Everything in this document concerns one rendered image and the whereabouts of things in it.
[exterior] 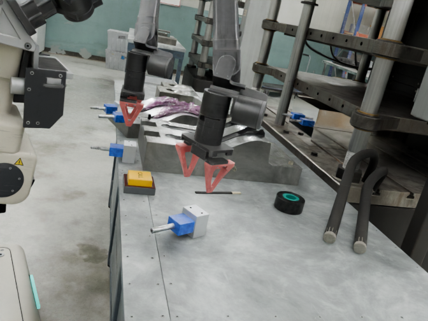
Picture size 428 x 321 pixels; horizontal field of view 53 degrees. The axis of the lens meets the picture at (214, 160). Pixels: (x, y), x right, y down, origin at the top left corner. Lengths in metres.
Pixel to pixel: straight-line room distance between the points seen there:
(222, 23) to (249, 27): 4.68
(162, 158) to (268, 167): 0.33
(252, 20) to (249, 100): 4.81
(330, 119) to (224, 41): 1.17
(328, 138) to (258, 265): 1.21
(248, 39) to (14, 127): 4.61
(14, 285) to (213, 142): 1.00
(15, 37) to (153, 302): 0.66
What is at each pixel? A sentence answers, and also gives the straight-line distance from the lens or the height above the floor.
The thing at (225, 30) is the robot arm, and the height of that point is 1.24.
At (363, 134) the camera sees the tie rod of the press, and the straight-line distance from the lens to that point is 1.59.
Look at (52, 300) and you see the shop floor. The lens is 2.02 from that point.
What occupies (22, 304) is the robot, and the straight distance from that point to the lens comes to 1.57.
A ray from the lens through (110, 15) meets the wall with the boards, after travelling 8.49.
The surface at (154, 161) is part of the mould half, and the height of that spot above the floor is 0.83.
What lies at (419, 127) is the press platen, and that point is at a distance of 1.79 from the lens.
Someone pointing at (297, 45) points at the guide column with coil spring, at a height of 1.20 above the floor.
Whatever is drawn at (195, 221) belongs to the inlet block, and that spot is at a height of 0.84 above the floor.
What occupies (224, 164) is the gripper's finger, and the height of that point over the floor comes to 0.99.
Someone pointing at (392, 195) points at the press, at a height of 0.77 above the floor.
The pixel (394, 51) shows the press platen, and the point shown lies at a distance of 1.54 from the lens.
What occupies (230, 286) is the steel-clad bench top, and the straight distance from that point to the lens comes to 0.82.
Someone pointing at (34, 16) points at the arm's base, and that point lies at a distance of 1.06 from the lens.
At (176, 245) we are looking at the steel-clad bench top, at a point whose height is 0.80.
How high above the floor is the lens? 1.26
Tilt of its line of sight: 19 degrees down
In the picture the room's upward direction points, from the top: 12 degrees clockwise
